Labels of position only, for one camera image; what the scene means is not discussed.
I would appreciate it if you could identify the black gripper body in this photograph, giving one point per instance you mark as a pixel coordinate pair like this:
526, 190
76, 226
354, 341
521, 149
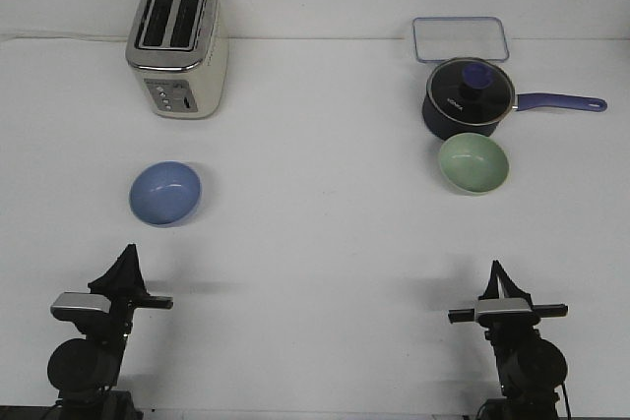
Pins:
509, 325
123, 307

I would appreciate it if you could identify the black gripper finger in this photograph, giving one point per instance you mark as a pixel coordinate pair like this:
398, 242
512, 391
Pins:
116, 277
507, 287
492, 288
136, 275

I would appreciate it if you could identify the blue bowl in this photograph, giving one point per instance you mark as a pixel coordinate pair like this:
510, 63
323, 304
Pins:
165, 193

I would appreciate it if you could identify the green bowl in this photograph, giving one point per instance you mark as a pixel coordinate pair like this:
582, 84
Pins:
473, 163

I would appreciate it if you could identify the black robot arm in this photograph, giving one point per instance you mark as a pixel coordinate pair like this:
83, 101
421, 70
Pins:
531, 370
86, 369

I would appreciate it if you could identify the dark blue saucepan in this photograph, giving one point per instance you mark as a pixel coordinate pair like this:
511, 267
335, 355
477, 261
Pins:
444, 128

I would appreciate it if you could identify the glass pot lid blue knob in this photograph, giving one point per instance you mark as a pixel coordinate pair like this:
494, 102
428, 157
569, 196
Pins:
471, 91

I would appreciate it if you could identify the silver two-slot toaster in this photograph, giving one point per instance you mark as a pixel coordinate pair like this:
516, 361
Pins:
178, 51

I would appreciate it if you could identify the clear container lid blue rim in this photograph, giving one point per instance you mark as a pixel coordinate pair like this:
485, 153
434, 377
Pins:
438, 39

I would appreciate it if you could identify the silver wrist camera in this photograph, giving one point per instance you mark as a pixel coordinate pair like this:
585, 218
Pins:
71, 306
500, 306

